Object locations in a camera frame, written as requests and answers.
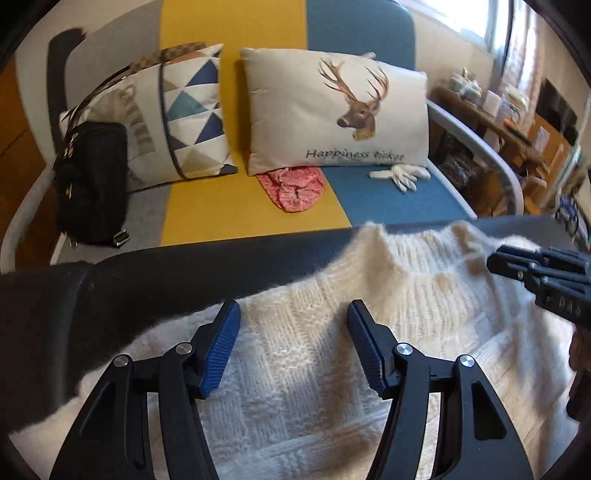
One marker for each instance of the white box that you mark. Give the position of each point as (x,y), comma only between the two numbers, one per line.
(492,101)

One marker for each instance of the white knitted glove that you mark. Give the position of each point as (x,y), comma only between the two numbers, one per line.
(401,175)

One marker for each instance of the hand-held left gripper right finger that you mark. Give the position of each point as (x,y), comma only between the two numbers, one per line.
(367,353)

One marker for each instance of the window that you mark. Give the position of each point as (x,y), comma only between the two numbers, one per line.
(452,18)

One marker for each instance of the clear plastic container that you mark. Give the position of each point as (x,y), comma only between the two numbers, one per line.
(517,106)

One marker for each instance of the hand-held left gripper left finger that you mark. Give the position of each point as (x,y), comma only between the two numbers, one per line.
(220,353)

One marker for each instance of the person's right hand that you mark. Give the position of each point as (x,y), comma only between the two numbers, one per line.
(579,350)

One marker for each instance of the deer print pillow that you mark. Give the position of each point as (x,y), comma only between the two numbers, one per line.
(295,106)

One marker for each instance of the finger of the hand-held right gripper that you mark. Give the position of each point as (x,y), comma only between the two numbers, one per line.
(540,254)
(512,270)

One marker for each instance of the pink crumpled cloth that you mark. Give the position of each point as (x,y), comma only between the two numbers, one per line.
(291,189)

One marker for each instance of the white knitted sweater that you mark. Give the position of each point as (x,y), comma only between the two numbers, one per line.
(300,314)

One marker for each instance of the grey yellow blue sofa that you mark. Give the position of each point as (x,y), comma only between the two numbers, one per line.
(258,37)

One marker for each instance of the wooden desk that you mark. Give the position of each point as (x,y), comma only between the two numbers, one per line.
(489,120)

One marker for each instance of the black handbag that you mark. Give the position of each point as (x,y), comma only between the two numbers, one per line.
(92,184)

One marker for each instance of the black monitor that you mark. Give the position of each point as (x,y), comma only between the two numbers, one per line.
(558,108)

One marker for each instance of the dark bag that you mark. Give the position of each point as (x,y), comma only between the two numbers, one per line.
(457,161)

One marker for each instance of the light patterned curtain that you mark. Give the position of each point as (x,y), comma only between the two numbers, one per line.
(517,41)

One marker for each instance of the triangle pattern pillow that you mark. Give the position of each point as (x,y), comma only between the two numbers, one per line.
(198,115)

